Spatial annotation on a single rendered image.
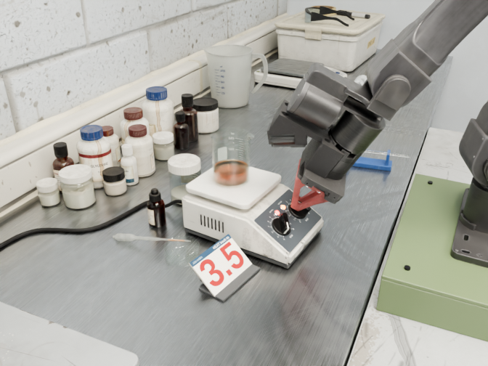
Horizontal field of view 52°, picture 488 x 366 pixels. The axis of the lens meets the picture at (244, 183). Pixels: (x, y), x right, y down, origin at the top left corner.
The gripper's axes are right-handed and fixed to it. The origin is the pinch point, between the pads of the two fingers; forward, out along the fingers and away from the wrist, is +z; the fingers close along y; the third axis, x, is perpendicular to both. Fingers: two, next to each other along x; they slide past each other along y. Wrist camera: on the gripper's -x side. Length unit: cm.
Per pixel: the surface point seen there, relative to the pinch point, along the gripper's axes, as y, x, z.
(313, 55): -103, 3, 22
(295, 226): 3.7, 1.0, 1.4
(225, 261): 12.5, -7.0, 5.9
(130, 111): -23.2, -33.8, 17.8
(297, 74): -79, -1, 20
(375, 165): -27.0, 16.7, 3.4
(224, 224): 6.1, -9.0, 5.4
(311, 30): -103, -2, 15
